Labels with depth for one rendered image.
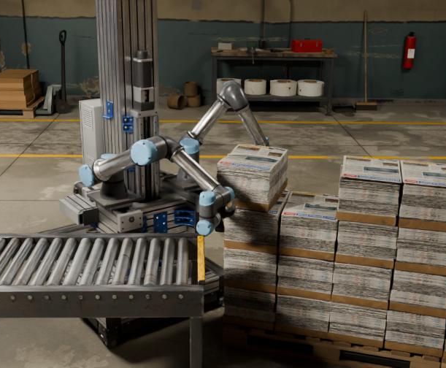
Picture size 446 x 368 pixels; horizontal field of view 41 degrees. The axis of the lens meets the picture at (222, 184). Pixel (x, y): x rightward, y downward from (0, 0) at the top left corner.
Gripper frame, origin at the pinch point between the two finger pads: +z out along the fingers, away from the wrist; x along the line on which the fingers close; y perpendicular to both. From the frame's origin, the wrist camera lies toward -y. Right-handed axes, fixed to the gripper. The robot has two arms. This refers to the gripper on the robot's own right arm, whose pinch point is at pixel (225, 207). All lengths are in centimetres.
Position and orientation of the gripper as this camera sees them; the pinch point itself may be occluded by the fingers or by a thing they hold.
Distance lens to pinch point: 304.7
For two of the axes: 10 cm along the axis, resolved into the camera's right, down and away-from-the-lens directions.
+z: 3.0, -3.1, 9.0
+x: -9.5, -1.2, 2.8
